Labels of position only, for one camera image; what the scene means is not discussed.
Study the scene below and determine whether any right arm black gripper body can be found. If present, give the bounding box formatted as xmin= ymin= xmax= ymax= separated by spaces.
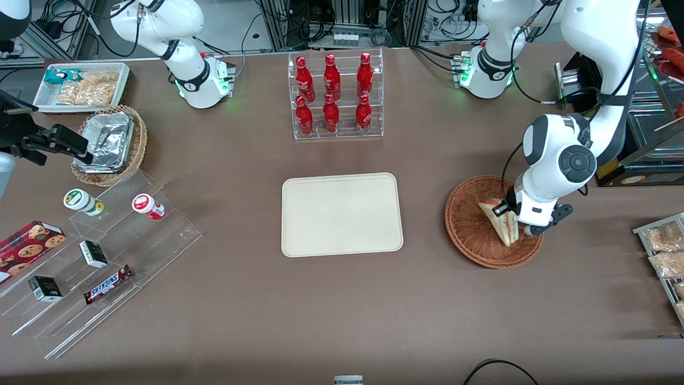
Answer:
xmin=0 ymin=90 xmax=39 ymax=150

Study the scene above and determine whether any triangular sandwich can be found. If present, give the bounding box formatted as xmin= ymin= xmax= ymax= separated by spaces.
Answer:
xmin=479 ymin=199 xmax=519 ymax=247

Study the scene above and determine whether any brown wicker basket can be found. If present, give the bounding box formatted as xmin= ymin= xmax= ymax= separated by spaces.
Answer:
xmin=445 ymin=175 xmax=545 ymax=269

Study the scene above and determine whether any light wicker basket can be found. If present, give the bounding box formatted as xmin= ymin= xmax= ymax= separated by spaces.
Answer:
xmin=71 ymin=104 xmax=148 ymax=187

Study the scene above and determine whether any metal tray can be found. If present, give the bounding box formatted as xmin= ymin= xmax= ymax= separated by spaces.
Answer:
xmin=632 ymin=212 xmax=684 ymax=327

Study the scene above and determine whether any beige rectangular plastic tray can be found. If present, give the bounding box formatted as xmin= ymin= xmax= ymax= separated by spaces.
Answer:
xmin=281 ymin=172 xmax=405 ymax=258

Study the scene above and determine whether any aluminium foil container stack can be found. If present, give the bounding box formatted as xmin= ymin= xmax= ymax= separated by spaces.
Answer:
xmin=73 ymin=111 xmax=135 ymax=174

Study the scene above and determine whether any clear bag of chips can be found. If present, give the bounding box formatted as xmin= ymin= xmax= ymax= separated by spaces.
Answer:
xmin=56 ymin=72 xmax=119 ymax=106

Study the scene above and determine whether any green sunflower lid jar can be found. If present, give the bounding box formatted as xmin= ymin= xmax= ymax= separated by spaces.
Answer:
xmin=63 ymin=188 xmax=105 ymax=217

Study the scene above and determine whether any teal snack packet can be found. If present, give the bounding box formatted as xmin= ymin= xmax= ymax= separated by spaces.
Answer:
xmin=44 ymin=68 xmax=82 ymax=86

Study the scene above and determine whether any white rectangular bin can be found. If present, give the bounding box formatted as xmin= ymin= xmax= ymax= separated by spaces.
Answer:
xmin=32 ymin=62 xmax=131 ymax=114

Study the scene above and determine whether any red tartan cookie box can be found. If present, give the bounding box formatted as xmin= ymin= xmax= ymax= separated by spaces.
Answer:
xmin=0 ymin=220 xmax=67 ymax=284

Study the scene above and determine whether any red lid white jar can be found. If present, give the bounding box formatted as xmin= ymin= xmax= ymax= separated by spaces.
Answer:
xmin=131 ymin=194 xmax=166 ymax=221

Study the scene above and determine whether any small black carton box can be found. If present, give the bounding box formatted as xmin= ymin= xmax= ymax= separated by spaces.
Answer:
xmin=28 ymin=276 xmax=64 ymax=303
xmin=79 ymin=240 xmax=110 ymax=269

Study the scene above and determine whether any glass food display case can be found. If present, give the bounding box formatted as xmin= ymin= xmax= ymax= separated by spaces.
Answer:
xmin=553 ymin=0 xmax=684 ymax=188

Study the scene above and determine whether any clear acrylic stepped shelf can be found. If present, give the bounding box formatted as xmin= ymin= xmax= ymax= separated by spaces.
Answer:
xmin=0 ymin=168 xmax=204 ymax=360

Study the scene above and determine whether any Snickers chocolate bar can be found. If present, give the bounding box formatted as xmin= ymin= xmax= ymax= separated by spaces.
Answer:
xmin=83 ymin=265 xmax=134 ymax=305

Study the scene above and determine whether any red cola bottle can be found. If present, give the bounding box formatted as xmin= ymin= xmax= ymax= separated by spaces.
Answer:
xmin=296 ymin=56 xmax=315 ymax=102
xmin=355 ymin=94 xmax=372 ymax=134
xmin=357 ymin=52 xmax=374 ymax=98
xmin=323 ymin=93 xmax=340 ymax=133
xmin=296 ymin=95 xmax=314 ymax=136
xmin=323 ymin=53 xmax=341 ymax=101

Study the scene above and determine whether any clear acrylic bottle rack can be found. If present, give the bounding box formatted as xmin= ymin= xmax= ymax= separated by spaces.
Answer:
xmin=287 ymin=48 xmax=384 ymax=141

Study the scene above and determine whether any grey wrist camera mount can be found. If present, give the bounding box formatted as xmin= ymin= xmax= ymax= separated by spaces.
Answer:
xmin=526 ymin=203 xmax=574 ymax=237

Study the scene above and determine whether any black cable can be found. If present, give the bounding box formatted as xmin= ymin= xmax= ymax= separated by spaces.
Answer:
xmin=463 ymin=359 xmax=539 ymax=385

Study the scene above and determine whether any aluminium frame rack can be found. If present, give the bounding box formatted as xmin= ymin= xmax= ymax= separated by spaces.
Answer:
xmin=255 ymin=0 xmax=428 ymax=51

